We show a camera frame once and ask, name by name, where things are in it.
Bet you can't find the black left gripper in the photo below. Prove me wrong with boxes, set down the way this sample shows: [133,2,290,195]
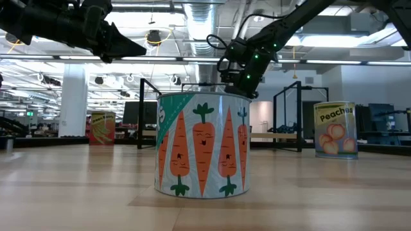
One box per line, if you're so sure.
[74,0,148,64]

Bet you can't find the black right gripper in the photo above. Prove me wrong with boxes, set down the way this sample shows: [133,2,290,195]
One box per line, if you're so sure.
[223,56,274,99]

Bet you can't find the green beans can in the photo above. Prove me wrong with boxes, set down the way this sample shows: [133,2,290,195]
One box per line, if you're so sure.
[89,110,117,146]

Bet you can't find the short carrots can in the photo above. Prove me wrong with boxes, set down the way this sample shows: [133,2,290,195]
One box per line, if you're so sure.
[154,91,252,200]

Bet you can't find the peaches can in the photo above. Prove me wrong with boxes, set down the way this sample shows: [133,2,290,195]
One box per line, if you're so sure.
[313,101,359,160]

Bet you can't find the black-framed wooden shelf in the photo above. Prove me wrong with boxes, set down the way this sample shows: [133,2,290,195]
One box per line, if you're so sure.
[137,78,330,153]

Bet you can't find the long ceiling light strip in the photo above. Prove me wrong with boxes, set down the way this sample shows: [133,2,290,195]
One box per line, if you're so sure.
[0,53,411,67]

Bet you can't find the yellow hanging tag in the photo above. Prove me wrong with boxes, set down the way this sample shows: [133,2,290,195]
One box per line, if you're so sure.
[291,46,299,80]

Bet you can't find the small dark blue robot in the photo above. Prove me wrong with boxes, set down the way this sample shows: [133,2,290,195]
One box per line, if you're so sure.
[267,121,298,135]

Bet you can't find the black flat monitor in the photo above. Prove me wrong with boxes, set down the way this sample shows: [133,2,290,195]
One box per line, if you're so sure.
[122,101,159,126]

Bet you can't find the white building pillar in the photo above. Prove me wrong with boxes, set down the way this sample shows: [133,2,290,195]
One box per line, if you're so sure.
[58,63,90,139]

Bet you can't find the black ceiling device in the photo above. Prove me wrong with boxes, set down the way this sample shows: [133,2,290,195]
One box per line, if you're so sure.
[4,31,21,46]

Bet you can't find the dark equipment rack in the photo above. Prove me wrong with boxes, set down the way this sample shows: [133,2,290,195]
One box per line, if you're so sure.
[354,103,411,146]

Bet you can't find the black ceiling camera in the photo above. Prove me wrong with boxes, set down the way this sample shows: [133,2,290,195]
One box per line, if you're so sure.
[146,29,162,46]

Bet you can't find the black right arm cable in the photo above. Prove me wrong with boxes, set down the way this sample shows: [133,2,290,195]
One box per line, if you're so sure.
[205,13,287,73]

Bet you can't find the wide silver ceiling duct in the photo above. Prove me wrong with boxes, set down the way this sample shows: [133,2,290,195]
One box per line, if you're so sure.
[182,0,223,94]

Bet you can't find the black table edge rail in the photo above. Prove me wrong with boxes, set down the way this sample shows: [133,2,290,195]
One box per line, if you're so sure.
[0,135,411,157]

